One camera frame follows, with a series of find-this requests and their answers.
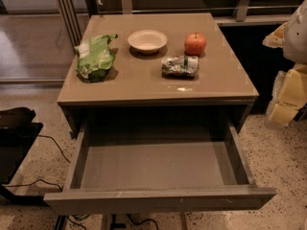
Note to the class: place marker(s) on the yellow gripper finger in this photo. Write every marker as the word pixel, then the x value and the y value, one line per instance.
pixel 289 94
pixel 276 38

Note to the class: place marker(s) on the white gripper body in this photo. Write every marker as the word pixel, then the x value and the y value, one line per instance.
pixel 296 38

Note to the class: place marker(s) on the drawer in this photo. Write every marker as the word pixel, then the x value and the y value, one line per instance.
pixel 144 169

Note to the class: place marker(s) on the brown drawer cabinet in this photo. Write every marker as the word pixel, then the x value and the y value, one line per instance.
pixel 136 79

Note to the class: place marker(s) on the red apple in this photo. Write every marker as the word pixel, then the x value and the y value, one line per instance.
pixel 194 44

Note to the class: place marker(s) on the crumpled snack packet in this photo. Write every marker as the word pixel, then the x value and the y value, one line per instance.
pixel 180 66

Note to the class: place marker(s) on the white bowl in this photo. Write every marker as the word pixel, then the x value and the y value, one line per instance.
pixel 147 42

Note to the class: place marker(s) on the green chip bag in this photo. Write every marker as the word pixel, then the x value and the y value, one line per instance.
pixel 95 58

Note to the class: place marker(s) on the black furniture at left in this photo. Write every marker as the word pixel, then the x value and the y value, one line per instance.
pixel 17 135

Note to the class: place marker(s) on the metal railing frame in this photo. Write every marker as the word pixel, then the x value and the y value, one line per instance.
pixel 226 11

